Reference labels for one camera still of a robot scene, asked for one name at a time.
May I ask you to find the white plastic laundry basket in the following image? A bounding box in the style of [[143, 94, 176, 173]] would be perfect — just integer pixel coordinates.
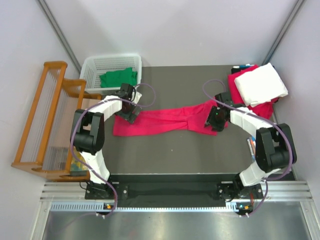
[[80, 53, 142, 95]]

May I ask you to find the pink t shirt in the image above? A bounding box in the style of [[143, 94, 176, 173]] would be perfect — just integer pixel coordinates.
[[227, 65, 279, 120], [112, 100, 218, 137]]

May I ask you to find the folded pink t shirt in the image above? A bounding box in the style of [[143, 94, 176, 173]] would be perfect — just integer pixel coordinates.
[[227, 65, 279, 120]]

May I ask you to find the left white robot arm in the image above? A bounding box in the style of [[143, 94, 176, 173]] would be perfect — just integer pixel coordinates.
[[70, 83, 142, 200]]

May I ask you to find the folded dark t shirt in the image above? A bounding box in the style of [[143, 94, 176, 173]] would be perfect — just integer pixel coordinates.
[[231, 64, 254, 74]]

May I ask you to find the brown cardboard sheet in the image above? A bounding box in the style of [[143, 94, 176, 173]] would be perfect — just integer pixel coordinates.
[[53, 97, 100, 149]]

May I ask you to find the folded white t shirt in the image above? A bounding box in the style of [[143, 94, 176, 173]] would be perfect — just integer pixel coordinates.
[[234, 63, 289, 107]]

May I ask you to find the wooden rack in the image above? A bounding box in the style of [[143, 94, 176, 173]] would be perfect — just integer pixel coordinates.
[[11, 61, 102, 182]]

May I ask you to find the grey slotted cable duct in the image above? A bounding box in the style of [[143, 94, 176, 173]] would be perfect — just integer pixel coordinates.
[[50, 201, 249, 213]]

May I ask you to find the bundle of marker pens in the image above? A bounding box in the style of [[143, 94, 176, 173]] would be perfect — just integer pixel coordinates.
[[246, 136, 256, 162]]

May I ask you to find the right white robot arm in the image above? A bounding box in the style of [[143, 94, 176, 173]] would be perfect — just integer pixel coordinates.
[[204, 92, 297, 198]]

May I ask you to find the green t shirt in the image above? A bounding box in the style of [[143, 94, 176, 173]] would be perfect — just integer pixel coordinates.
[[99, 67, 138, 88]]

